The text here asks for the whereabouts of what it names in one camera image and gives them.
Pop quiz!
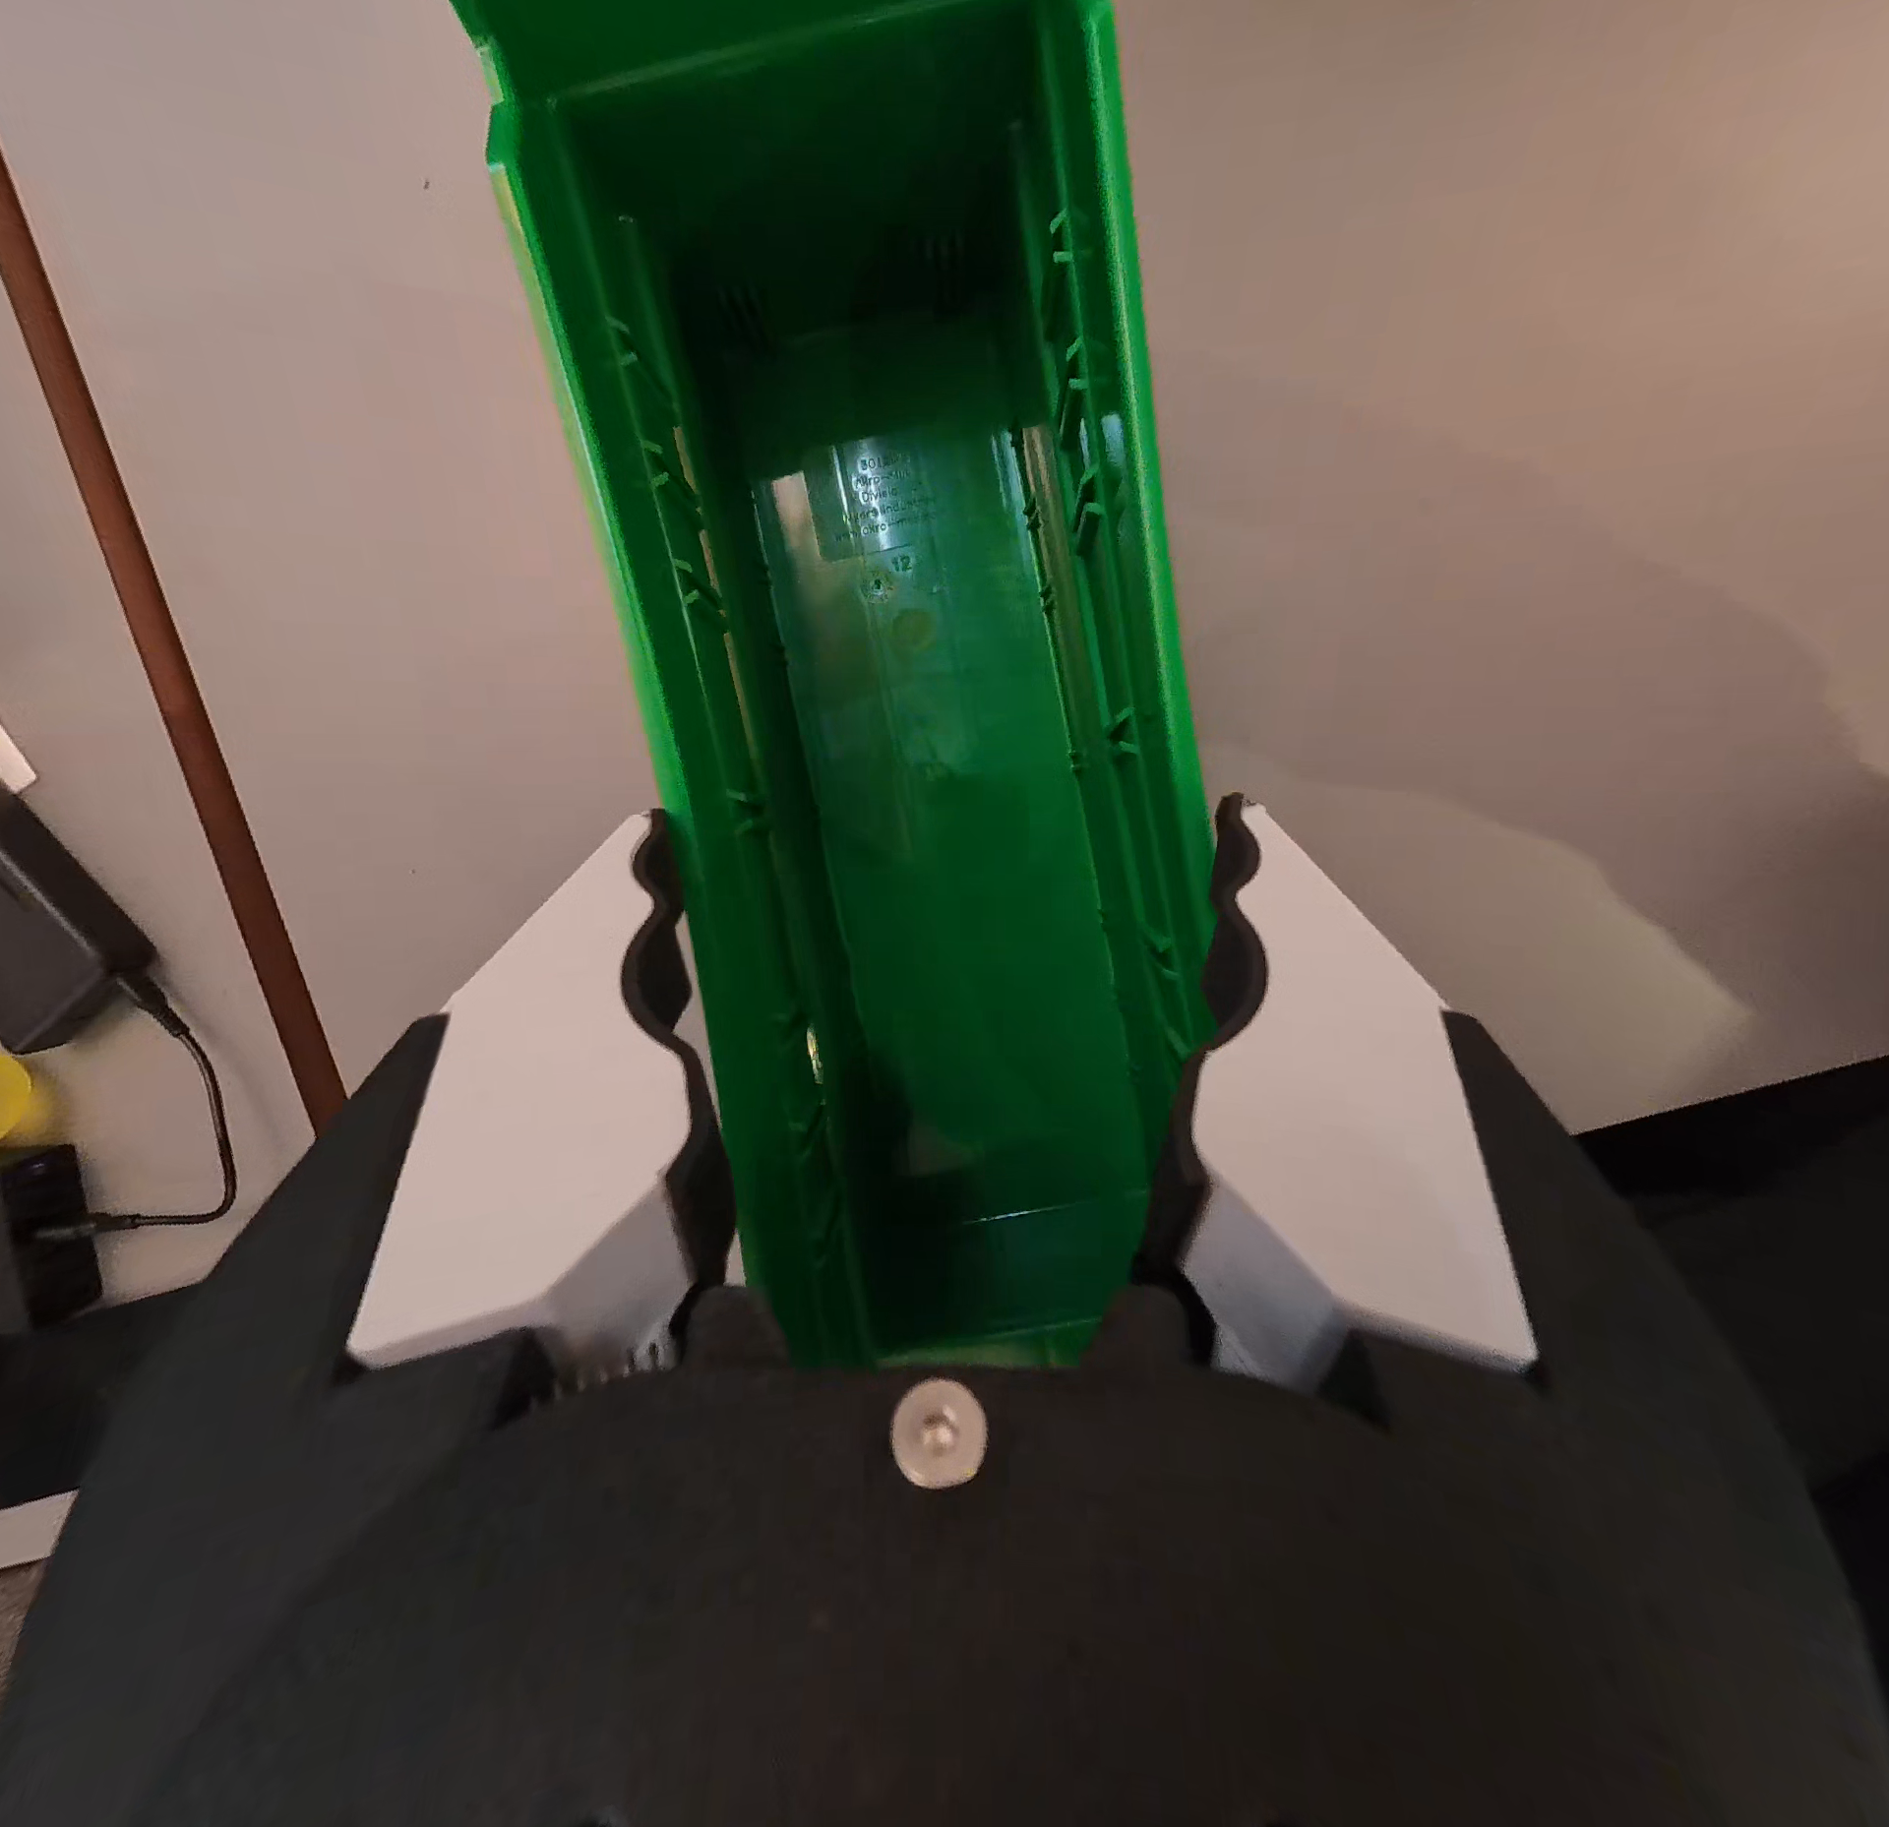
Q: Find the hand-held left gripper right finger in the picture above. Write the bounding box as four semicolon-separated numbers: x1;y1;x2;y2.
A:
1121;796;1539;1395

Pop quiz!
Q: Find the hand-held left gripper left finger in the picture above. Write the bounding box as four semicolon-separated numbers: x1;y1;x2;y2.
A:
343;809;740;1395

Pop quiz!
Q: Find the green plastic bin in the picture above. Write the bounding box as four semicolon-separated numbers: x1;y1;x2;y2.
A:
425;0;1219;1368

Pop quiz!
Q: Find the black pouch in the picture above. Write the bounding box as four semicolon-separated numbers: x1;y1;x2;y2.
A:
0;1146;109;1323

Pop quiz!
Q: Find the black power adapter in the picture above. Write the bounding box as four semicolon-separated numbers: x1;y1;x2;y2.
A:
0;793;161;1053

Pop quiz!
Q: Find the black adapter cable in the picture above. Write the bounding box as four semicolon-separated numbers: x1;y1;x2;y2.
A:
124;970;242;1242

